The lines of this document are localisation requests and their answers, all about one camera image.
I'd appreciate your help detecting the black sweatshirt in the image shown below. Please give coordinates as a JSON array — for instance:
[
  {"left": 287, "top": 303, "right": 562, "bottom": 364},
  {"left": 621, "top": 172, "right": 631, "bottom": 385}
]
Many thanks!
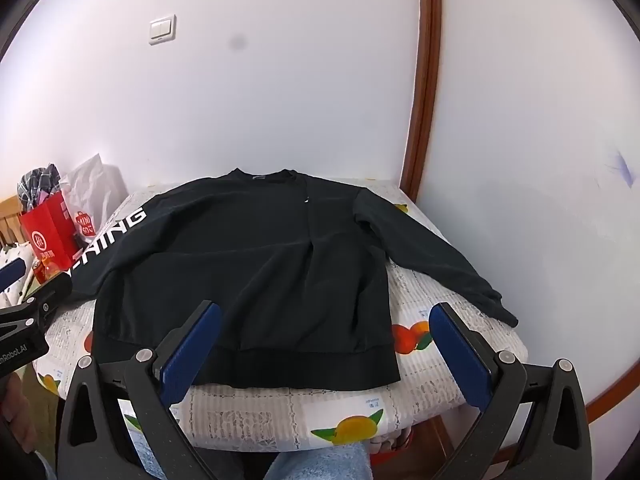
[{"left": 70, "top": 170, "right": 518, "bottom": 391}]

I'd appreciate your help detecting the person's left hand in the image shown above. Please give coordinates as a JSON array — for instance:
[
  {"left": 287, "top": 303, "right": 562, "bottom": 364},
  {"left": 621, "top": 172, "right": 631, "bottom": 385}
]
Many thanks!
[{"left": 1, "top": 373, "right": 37, "bottom": 453}]

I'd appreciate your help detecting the fruit print tablecloth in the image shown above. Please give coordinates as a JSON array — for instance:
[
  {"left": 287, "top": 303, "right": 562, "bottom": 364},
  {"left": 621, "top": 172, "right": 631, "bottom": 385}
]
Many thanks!
[{"left": 32, "top": 178, "right": 530, "bottom": 452}]

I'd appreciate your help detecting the red paper gift bag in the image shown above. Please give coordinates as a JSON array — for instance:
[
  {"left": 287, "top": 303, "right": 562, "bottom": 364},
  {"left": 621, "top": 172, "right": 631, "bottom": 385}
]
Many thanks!
[{"left": 21, "top": 192, "right": 80, "bottom": 271}]

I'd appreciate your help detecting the plaid cloth in bag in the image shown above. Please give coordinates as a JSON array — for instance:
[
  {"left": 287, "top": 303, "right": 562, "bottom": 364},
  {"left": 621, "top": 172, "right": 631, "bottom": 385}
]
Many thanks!
[{"left": 16, "top": 164, "right": 61, "bottom": 212}]

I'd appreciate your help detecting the white plastic bag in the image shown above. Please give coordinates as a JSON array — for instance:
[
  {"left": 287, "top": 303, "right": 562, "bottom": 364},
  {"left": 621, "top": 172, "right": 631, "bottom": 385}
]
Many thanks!
[{"left": 60, "top": 154, "right": 128, "bottom": 244}]

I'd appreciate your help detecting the blue jeans leg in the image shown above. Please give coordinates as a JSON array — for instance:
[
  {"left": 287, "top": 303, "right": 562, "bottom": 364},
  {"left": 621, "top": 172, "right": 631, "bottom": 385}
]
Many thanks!
[{"left": 264, "top": 442, "right": 373, "bottom": 480}]

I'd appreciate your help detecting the white wall switch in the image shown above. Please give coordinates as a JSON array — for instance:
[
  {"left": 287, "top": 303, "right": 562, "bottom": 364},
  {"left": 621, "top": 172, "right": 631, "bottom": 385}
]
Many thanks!
[{"left": 149, "top": 14, "right": 177, "bottom": 46}]

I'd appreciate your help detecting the brown wooden door frame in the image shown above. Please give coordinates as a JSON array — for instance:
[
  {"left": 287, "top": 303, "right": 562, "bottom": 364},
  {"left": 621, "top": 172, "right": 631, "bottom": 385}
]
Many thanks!
[{"left": 400, "top": 0, "right": 442, "bottom": 202}]

